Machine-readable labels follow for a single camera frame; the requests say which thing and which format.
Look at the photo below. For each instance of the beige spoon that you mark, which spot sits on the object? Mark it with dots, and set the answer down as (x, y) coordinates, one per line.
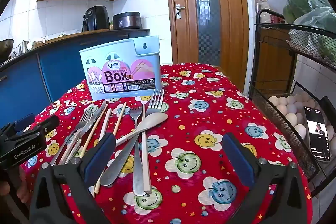
(153, 120)

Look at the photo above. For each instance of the wooden door with glass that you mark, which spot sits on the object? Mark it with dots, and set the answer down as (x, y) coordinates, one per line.
(183, 29)

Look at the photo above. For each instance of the metal wok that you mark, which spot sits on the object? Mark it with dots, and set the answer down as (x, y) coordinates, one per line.
(5, 47)

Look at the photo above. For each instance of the metal kettle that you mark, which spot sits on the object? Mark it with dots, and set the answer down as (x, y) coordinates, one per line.
(23, 47)

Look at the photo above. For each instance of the pile of white eggs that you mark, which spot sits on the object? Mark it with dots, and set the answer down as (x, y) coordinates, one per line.
(291, 116)

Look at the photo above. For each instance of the dark rice cooker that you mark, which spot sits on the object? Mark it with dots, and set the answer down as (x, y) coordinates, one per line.
(127, 20)

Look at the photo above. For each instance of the blue kitchen counter cabinet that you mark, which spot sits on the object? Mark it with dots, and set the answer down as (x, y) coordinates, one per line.
(60, 64)

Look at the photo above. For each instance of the black smartphone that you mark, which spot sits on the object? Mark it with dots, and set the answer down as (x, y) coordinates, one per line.
(317, 134)

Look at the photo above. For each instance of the beige chopstick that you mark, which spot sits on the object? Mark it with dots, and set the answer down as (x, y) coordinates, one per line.
(146, 161)
(106, 121)

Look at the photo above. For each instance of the plastic bag of greens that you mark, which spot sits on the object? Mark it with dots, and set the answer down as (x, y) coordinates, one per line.
(312, 19)

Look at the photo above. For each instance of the light blue utensil box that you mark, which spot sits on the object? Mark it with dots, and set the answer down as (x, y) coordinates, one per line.
(123, 56)

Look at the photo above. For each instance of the black air fryer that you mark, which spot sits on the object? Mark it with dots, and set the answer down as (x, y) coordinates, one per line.
(95, 18)

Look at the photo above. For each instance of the metal fork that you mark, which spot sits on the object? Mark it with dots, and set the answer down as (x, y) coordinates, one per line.
(155, 102)
(86, 116)
(137, 150)

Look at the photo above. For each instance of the red smiley printed tablecloth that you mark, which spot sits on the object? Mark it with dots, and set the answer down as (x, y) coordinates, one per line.
(197, 108)

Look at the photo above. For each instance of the wooden chopstick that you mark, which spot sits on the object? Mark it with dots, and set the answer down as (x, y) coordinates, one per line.
(94, 129)
(120, 116)

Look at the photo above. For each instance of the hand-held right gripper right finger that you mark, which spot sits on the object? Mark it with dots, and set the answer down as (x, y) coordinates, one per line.
(237, 158)

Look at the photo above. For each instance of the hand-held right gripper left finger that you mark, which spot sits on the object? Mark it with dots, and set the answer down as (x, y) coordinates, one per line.
(101, 158)

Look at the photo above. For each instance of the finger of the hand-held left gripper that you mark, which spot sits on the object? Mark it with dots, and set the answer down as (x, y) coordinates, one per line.
(25, 121)
(48, 123)

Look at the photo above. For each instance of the person's left hand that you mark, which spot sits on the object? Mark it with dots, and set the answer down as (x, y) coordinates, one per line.
(25, 187)

